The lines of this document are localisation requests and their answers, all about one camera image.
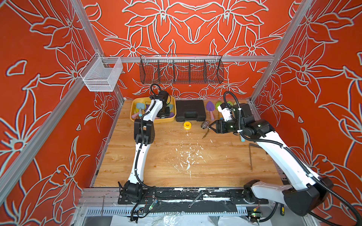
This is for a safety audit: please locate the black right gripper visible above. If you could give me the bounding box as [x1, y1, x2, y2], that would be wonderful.
[210, 118, 247, 133]

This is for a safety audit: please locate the purple shovel pink handle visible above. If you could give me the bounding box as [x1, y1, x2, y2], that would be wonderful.
[206, 101, 215, 121]

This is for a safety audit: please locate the blue shovel blue handle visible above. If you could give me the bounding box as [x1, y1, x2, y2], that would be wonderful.
[240, 135, 246, 142]

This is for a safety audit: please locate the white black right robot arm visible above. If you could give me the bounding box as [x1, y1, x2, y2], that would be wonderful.
[210, 91, 362, 226]

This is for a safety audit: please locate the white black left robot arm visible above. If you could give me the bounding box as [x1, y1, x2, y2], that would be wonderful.
[122, 83, 171, 202]

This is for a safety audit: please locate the yellow storage box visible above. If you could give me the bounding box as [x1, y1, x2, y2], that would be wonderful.
[130, 96, 176, 123]

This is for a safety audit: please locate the black plastic tool case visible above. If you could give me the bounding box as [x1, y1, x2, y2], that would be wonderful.
[175, 100, 206, 122]

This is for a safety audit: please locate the yellow tape roll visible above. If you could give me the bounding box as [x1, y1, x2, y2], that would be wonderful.
[183, 121, 192, 131]

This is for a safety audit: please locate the hex key on table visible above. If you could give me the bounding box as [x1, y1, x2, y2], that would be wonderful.
[248, 143, 267, 172]

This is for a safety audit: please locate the yellow black screwdriver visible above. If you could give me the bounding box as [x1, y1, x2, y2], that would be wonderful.
[280, 206, 285, 216]

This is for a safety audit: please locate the black wire wall basket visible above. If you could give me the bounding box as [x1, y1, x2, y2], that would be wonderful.
[139, 54, 224, 85]

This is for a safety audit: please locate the clear mesh wall basket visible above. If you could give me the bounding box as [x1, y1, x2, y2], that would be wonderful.
[80, 53, 123, 92]

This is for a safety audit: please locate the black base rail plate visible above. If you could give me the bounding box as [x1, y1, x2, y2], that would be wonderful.
[117, 187, 269, 205]

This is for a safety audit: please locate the wrench on base rail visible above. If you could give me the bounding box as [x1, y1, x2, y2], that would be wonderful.
[188, 191, 206, 209]

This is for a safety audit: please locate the grey cable duct strip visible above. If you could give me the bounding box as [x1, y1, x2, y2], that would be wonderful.
[84, 206, 248, 217]

